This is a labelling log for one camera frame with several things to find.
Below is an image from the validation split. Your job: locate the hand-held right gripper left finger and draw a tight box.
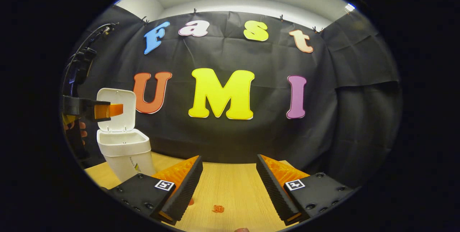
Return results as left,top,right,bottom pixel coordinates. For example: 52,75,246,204
107,155,203,225

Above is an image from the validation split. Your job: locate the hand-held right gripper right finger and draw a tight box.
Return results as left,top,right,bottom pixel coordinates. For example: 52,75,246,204
256,154,354,226

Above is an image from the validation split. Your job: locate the white desktop garbage bin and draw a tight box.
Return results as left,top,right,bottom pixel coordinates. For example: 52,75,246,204
96,88,157,183

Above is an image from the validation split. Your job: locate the wooden desktop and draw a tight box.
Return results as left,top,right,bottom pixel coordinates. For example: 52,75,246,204
84,152,299,232

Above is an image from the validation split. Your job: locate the black backdrop cloth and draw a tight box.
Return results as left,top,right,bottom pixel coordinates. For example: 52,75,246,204
59,5,403,189

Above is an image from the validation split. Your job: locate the black cable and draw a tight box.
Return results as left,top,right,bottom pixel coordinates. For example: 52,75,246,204
63,23,119,94

